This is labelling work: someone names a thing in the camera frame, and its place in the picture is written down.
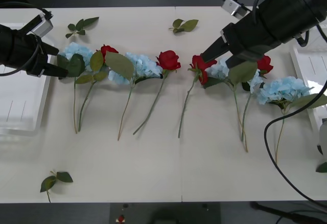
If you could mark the pale blue flower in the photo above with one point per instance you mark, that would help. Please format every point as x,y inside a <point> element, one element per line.
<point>145,66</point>
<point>76,50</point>
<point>283,89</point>
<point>219,70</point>

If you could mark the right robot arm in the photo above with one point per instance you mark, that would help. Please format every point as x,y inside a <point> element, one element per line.
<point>293,11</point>

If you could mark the loose twig, four green leaves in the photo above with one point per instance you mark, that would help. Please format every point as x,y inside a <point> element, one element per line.
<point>89,21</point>

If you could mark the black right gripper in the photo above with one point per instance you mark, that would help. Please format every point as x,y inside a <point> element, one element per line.
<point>245,38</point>

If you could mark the black stand leg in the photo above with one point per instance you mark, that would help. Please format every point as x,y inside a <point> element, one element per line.
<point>281,212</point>

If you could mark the loose green leaf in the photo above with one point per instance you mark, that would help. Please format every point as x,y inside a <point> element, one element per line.
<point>323,168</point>

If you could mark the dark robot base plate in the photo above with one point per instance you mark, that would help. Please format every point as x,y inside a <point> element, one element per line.
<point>178,213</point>

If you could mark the loose twig, broad green leaves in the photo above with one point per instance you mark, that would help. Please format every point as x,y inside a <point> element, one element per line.
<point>189,25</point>

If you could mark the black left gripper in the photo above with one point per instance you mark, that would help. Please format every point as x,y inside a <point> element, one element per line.
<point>28,52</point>

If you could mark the left arm wrist camera box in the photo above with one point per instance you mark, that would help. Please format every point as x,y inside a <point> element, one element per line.
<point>42,25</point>

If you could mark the arm wrist camera box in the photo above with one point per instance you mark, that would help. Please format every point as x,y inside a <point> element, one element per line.
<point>233,6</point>
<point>42,25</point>

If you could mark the loose twig, two green leaves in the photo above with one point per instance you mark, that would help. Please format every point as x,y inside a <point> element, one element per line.
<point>65,176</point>

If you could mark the red stop button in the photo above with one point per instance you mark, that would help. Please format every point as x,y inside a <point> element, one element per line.
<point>120,219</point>

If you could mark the right arm wrist camera box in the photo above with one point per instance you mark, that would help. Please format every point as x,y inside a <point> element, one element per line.
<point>233,6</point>

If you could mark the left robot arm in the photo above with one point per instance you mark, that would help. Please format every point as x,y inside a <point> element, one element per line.
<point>5,45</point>

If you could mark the shallow white box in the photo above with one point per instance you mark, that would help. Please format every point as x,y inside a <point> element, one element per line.
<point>25,101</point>
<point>314,68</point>

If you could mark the small red rose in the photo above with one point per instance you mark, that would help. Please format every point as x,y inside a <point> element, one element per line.
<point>265,65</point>

